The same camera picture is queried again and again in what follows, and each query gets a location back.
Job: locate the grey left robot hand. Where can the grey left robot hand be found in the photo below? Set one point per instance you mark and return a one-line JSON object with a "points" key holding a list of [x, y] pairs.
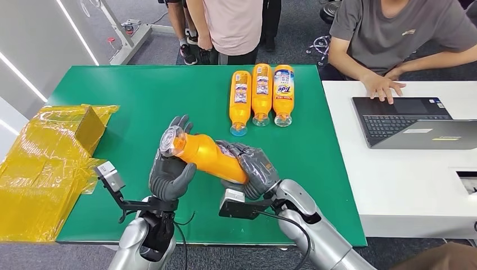
{"points": [[167, 175]]}

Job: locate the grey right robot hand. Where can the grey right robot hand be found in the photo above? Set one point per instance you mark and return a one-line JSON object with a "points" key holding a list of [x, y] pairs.
{"points": [[257, 171]]}

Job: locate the person's right hand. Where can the person's right hand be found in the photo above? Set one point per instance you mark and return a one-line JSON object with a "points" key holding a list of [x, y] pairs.
{"points": [[205, 43], [380, 85]]}

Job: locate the orange detergent bottle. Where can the orange detergent bottle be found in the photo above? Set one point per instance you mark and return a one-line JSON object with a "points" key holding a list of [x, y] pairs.
{"points": [[208, 154], [262, 104]]}

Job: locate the person's left forearm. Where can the person's left forearm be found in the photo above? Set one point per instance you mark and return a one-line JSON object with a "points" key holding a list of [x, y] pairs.
{"points": [[436, 61]]}

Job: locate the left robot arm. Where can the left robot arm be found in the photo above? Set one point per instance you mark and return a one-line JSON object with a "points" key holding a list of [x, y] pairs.
{"points": [[128, 242]]}

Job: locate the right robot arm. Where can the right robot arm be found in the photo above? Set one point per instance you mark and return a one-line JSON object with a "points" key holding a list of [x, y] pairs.
{"points": [[320, 242]]}

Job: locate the person's right forearm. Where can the person's right forearm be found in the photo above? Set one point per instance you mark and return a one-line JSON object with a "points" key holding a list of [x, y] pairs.
{"points": [[195, 18], [344, 61]]}

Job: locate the orange bottle blue-tinted cap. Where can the orange bottle blue-tinted cap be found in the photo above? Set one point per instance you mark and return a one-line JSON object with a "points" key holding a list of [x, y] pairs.
{"points": [[240, 111]]}

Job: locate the orange bottle Tide label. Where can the orange bottle Tide label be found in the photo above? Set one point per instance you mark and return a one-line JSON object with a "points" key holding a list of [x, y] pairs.
{"points": [[283, 106]]}

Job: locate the person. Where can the person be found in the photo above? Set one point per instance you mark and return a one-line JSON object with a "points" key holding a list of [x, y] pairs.
{"points": [[175, 22], [271, 18], [391, 33], [233, 26]]}

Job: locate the dark grey laptop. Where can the dark grey laptop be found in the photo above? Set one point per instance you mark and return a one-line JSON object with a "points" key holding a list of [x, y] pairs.
{"points": [[395, 123]]}

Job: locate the chrome chair base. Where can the chrome chair base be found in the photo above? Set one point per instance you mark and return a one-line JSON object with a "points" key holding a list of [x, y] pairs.
{"points": [[321, 45]]}

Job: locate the black stool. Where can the black stool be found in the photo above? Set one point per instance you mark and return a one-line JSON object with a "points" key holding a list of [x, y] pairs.
{"points": [[329, 13]]}

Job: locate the white desk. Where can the white desk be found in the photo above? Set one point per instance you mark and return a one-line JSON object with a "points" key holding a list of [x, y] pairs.
{"points": [[402, 186]]}

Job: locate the yellow plastic-wrapped cardboard box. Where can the yellow plastic-wrapped cardboard box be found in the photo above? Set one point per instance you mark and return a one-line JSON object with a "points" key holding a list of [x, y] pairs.
{"points": [[41, 167]]}

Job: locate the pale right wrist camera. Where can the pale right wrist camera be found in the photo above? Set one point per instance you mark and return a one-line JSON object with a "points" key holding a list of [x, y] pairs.
{"points": [[233, 195]]}

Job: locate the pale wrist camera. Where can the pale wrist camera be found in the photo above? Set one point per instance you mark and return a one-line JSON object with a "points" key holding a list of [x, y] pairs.
{"points": [[110, 177], [233, 195]]}

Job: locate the black left camera bracket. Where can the black left camera bracket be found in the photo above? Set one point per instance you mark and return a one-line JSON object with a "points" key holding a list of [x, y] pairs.
{"points": [[149, 205]]}

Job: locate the black camera bracket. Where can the black camera bracket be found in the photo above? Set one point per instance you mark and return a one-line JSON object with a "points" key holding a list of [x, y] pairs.
{"points": [[238, 210], [149, 205]]}

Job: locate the black right camera bracket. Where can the black right camera bracket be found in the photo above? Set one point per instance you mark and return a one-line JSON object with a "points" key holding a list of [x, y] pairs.
{"points": [[238, 210]]}

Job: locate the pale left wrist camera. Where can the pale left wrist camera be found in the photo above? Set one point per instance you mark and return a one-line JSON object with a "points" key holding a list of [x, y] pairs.
{"points": [[110, 177]]}

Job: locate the metal gantry frame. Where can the metal gantry frame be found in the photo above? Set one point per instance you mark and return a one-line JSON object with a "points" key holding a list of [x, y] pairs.
{"points": [[123, 37]]}

